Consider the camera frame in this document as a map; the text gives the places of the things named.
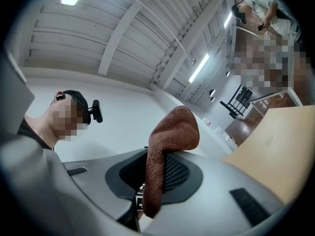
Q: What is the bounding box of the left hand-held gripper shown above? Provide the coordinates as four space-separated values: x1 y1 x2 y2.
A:
135 183 146 212

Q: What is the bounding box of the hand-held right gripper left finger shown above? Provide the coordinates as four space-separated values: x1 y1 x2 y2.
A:
0 134 139 236

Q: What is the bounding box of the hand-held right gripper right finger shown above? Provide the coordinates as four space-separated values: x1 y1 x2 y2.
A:
61 147 286 236

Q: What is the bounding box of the black head camera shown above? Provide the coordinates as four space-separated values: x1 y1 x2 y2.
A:
87 99 104 124

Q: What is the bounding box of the person's head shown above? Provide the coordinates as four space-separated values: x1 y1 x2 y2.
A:
36 89 91 144

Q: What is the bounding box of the person's black top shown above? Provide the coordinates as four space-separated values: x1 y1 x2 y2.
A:
16 116 54 150

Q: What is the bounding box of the black slatted chair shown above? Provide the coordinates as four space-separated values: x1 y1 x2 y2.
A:
219 87 254 119

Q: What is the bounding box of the brown cloth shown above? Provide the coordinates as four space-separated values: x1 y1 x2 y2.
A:
142 105 200 219

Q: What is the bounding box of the grey desk white frame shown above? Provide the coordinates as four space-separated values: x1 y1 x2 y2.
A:
248 87 305 113

